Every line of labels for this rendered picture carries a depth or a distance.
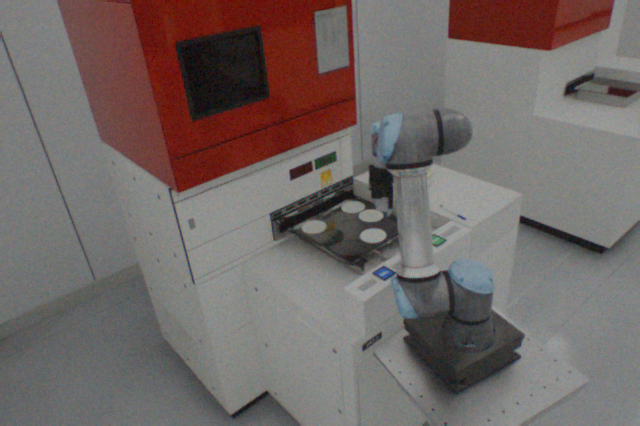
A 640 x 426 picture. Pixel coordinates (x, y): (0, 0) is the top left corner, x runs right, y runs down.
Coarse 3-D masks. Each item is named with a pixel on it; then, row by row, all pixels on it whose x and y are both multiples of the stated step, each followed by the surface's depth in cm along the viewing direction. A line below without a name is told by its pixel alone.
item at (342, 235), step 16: (336, 208) 209; (368, 208) 207; (336, 224) 198; (352, 224) 197; (368, 224) 196; (384, 224) 195; (320, 240) 188; (336, 240) 188; (352, 240) 187; (384, 240) 185; (352, 256) 178
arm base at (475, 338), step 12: (444, 324) 138; (456, 324) 133; (468, 324) 130; (480, 324) 130; (492, 324) 134; (444, 336) 137; (456, 336) 133; (468, 336) 132; (480, 336) 131; (492, 336) 133; (456, 348) 134; (468, 348) 133; (480, 348) 132
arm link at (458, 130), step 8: (440, 112) 117; (448, 112) 117; (456, 112) 118; (448, 120) 116; (456, 120) 117; (464, 120) 118; (448, 128) 116; (456, 128) 116; (464, 128) 118; (448, 136) 116; (456, 136) 117; (464, 136) 118; (448, 144) 117; (456, 144) 118; (464, 144) 121; (448, 152) 120
